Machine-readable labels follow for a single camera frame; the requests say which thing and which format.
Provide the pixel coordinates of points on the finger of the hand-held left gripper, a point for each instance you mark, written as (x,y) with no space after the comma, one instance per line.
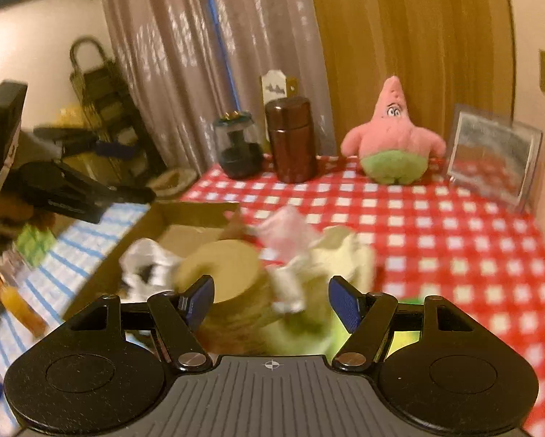
(72,191)
(113,149)

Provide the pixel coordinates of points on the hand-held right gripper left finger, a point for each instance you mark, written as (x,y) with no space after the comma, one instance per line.
(199,300)

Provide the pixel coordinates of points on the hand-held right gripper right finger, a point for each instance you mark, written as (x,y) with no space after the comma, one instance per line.
(345,302)

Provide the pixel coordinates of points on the white face mask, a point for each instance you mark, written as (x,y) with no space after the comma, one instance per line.
(140,255)

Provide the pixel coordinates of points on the cardboard box tray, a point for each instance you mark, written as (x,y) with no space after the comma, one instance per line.
(190,218)

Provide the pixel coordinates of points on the person's left hand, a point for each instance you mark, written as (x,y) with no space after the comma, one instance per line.
(4,211)

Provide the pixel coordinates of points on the cashew jar with gold lid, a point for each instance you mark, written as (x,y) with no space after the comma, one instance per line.
(227,268)

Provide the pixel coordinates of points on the green tissue pack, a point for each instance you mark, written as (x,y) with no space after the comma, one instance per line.
(345,255)

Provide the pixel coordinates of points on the black folding rack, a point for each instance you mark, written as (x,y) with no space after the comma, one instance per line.
(113,100)

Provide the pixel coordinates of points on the yellow plastic bag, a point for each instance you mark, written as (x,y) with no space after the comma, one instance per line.
(72,118)

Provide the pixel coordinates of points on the stack of green tissue packs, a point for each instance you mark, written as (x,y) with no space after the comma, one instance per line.
(35,242)

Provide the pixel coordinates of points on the blue checked tablecloth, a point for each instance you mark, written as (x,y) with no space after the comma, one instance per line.
(72,255)

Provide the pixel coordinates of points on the woven waste basket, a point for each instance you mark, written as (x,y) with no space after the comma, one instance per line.
(172,183)

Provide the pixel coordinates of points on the grey patterned curtain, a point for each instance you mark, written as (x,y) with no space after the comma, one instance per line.
(186,54)

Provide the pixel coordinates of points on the glass jar with black base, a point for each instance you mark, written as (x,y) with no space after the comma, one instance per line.
(238,154)

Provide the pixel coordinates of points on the red checked tablecloth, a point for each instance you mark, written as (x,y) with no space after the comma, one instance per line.
(459,246)

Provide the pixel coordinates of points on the orange juice bottle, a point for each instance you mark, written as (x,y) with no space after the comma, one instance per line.
(19,307)

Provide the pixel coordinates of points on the pink starfish plush toy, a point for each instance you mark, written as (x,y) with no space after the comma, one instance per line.
(390,145)

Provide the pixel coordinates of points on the brown canister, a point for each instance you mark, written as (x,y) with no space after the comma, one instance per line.
(293,141)

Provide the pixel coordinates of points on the white chair back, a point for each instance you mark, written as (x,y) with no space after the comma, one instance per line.
(274,84)

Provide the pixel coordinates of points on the wooden door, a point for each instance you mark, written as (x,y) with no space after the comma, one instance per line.
(413,32)

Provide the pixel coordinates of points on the clear picture frame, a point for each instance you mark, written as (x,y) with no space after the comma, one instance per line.
(495,159)

